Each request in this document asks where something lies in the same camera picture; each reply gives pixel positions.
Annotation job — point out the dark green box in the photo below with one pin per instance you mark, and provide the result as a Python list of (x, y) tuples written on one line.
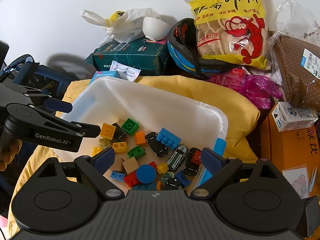
[(144, 54)]

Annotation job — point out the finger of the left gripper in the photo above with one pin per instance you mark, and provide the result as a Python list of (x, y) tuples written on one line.
[(58, 105), (87, 130)]

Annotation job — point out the small yellow brick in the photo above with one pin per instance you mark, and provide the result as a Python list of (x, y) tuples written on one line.
[(162, 168)]

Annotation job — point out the white toy car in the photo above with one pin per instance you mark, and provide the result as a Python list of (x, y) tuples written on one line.
[(177, 157)]

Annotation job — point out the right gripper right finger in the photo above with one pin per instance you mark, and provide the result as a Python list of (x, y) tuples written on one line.
[(222, 171)]

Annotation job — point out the wooden cube block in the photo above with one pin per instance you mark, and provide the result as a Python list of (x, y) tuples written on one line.
[(130, 165)]

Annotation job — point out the white plastic bag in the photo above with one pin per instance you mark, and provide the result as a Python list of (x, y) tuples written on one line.
[(121, 26)]

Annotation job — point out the translucent plastic storage bin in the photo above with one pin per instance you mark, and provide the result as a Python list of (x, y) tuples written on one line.
[(110, 100)]

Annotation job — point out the light blue small box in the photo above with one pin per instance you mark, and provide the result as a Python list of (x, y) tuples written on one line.
[(107, 73)]

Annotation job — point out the orange brick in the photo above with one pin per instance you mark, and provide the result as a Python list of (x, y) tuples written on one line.
[(140, 138)]

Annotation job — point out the black small box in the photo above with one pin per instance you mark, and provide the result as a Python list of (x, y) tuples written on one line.
[(309, 220)]

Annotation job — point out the green square brick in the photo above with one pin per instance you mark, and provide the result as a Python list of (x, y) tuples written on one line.
[(130, 127)]

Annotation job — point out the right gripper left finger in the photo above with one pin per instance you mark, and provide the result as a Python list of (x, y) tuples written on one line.
[(92, 170)]

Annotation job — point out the yellow large brick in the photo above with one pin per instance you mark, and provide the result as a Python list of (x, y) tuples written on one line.
[(107, 131)]

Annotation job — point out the yellow shrimp cracker bag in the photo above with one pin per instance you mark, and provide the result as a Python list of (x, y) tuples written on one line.
[(233, 31)]

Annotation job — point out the small white carton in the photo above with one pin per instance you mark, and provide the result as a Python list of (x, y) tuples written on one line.
[(289, 118)]

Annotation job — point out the light blue long brick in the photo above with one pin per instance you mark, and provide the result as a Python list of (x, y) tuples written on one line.
[(168, 139)]

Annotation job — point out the dark blue stroller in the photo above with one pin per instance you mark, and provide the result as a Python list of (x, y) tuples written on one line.
[(25, 71)]

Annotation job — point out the red black toy car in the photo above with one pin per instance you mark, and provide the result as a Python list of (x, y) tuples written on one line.
[(193, 162)]

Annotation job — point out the clear plastic bag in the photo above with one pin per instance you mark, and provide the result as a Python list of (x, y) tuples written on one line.
[(294, 20)]

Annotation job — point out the white sachet packets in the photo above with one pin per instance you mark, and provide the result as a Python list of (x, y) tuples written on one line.
[(126, 72)]

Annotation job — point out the white bowl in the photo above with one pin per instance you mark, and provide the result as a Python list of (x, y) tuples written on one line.
[(155, 29)]

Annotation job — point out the blue arch block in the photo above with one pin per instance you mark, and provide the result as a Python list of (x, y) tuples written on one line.
[(181, 177)]

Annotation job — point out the brown padded paper bag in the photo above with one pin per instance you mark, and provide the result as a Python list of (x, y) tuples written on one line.
[(298, 62)]

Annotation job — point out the yellow cloth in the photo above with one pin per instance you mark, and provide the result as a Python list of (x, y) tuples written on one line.
[(242, 117)]

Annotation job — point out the magenta plastic bag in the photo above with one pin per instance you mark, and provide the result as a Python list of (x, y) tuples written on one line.
[(258, 89)]

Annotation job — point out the dark teal toy car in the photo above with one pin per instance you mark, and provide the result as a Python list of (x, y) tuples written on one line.
[(169, 182)]

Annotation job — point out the orange cardboard box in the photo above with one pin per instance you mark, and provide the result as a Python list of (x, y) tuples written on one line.
[(290, 149)]

